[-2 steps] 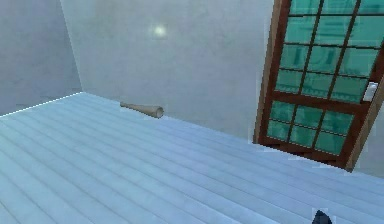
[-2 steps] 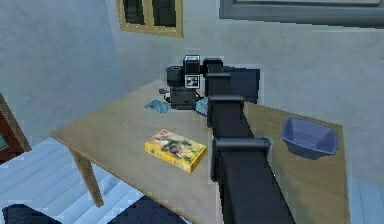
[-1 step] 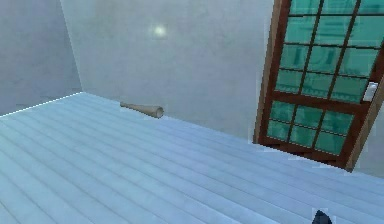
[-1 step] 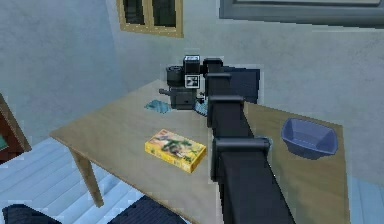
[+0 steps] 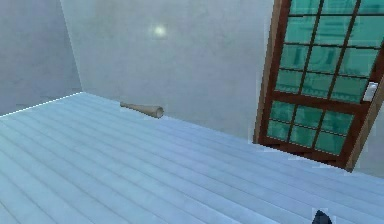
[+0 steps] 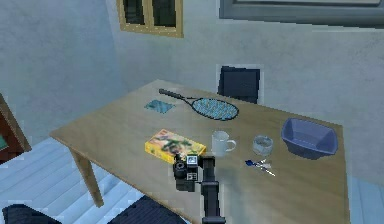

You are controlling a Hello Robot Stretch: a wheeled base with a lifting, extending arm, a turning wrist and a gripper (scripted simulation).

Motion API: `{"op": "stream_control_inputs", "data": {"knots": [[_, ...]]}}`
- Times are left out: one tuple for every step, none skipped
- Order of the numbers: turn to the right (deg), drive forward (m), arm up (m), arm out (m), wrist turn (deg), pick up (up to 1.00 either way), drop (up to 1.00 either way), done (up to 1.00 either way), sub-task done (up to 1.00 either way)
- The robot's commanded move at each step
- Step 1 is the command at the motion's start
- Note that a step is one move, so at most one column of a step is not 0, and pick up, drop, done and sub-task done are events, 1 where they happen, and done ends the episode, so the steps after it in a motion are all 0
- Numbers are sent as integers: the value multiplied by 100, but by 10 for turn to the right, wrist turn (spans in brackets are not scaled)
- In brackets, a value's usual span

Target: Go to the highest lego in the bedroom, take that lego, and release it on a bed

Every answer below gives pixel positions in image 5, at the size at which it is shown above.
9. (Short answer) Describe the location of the brown door with green panes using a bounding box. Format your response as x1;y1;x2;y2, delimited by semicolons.
252;0;384;173

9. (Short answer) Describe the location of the tan wooden baseball bat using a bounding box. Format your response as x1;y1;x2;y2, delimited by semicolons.
119;101;165;119

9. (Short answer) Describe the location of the dark blue pointed object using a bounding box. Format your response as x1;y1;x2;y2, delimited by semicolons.
311;209;334;224

